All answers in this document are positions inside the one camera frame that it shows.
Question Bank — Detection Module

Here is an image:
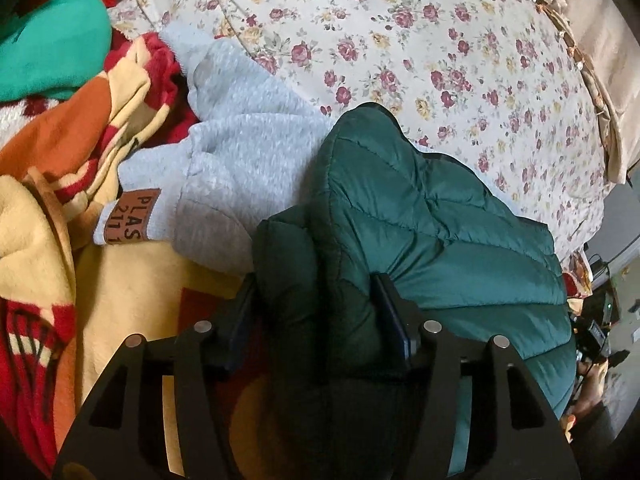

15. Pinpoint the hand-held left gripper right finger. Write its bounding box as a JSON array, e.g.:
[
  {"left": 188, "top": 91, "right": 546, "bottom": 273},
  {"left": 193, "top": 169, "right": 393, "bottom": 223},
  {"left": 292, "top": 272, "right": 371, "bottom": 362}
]
[{"left": 371, "top": 272, "right": 572, "bottom": 480}]

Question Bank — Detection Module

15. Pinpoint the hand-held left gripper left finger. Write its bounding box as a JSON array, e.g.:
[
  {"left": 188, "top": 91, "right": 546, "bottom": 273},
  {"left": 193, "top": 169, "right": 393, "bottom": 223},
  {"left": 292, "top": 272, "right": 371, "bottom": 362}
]
[{"left": 52, "top": 274, "right": 259, "bottom": 480}]

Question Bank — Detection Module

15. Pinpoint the dark green puffer jacket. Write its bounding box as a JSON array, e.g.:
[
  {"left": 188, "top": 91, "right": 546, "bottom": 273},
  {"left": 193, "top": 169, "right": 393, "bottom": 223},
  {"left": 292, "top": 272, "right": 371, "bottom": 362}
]
[{"left": 252, "top": 102, "right": 576, "bottom": 480}]

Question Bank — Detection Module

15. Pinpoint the grey knit sweater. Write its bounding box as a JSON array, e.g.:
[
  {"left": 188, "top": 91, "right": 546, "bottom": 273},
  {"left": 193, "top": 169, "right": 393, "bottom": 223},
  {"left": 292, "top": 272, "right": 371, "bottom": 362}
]
[{"left": 92, "top": 25, "right": 337, "bottom": 277}]

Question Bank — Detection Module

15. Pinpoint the yellow red printed blanket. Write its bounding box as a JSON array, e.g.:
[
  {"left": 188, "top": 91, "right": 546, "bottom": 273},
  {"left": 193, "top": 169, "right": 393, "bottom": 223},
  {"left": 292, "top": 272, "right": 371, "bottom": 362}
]
[{"left": 0, "top": 32, "right": 281, "bottom": 480}]

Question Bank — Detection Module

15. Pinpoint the floral quilt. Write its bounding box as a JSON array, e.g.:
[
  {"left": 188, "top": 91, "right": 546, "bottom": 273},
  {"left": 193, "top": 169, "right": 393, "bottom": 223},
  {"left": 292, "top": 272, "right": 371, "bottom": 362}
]
[{"left": 107, "top": 0, "right": 614, "bottom": 301}]

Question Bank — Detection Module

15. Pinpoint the beige ruffled pillow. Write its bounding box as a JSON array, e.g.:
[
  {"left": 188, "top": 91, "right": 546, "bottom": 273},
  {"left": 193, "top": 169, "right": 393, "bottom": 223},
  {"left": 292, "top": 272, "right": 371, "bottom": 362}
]
[{"left": 515, "top": 0, "right": 640, "bottom": 186}]

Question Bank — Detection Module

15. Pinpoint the teal green garment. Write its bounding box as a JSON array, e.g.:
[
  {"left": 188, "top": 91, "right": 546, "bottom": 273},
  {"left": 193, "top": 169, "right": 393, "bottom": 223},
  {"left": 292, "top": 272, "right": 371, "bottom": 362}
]
[{"left": 0, "top": 0, "right": 114, "bottom": 102}]

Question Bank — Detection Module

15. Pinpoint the black device with cables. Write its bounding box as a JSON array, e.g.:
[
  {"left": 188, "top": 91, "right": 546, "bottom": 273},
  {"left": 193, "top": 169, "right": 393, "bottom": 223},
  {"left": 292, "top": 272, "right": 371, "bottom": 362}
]
[{"left": 570, "top": 254, "right": 632, "bottom": 377}]

